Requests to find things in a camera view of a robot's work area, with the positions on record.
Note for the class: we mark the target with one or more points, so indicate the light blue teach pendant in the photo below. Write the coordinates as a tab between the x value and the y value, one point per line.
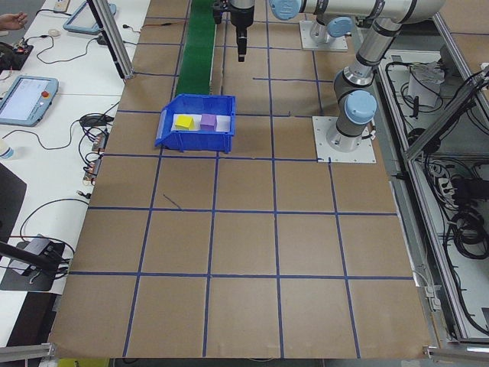
84	19
23	99

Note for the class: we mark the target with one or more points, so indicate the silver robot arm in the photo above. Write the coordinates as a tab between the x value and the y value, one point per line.
372	49
336	27

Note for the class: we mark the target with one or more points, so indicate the green conveyor belt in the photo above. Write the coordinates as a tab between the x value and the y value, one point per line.
196	57

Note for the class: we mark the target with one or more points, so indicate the blue plastic storage bin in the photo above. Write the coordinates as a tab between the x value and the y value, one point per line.
198	143

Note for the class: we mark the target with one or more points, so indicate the small circuit board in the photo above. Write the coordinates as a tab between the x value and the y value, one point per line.
100	142
91	169

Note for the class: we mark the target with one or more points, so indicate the black stand base plate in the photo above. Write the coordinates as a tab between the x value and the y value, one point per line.
30	281

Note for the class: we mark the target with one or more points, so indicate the white paper cup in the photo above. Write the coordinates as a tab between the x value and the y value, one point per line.
5	151

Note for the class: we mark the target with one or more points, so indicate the short aluminium profile bar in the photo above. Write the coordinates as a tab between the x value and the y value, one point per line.
454	350
26	350

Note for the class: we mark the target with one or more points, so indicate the bare person hand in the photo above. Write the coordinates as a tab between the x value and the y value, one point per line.
11	22

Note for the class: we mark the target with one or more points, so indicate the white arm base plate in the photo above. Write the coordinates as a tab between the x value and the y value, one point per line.
363	154
305	44

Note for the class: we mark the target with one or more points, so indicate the black flat monitor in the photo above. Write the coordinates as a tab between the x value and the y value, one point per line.
9	199

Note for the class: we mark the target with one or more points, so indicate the yellow foam block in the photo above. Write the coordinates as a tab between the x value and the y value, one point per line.
184	122

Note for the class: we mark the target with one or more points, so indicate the small grey box device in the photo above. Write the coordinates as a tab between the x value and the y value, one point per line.
38	244

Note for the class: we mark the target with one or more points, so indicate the purple foam block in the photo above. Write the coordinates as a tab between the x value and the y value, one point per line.
208	122

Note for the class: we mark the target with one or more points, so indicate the small black plug box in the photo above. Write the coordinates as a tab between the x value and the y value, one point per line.
102	39

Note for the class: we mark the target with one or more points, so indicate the metal V-shaped frame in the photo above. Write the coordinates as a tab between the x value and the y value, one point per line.
439	124

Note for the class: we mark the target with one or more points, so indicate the small white device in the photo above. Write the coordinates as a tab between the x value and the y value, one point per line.
62	4

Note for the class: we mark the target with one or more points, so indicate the white box with paper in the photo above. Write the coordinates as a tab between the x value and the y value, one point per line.
422	91

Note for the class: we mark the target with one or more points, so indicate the silver aluminium extrusion post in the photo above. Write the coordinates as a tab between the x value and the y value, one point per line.
114	46

